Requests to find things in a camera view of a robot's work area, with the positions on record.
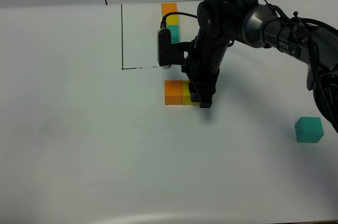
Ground yellow template block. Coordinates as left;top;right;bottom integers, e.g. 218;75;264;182
166;15;179;26

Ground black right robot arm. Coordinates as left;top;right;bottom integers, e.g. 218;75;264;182
182;0;337;127

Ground black right camera cable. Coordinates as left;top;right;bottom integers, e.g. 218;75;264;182
160;12;198;29

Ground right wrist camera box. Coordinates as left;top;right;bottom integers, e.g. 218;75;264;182
157;28;197;68

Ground orange template block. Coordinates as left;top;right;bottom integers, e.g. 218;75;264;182
161;3;177;16

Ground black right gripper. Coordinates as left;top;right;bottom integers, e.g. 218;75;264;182
182;35;234;108

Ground teal template block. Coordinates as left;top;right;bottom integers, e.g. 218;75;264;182
166;25;180;44

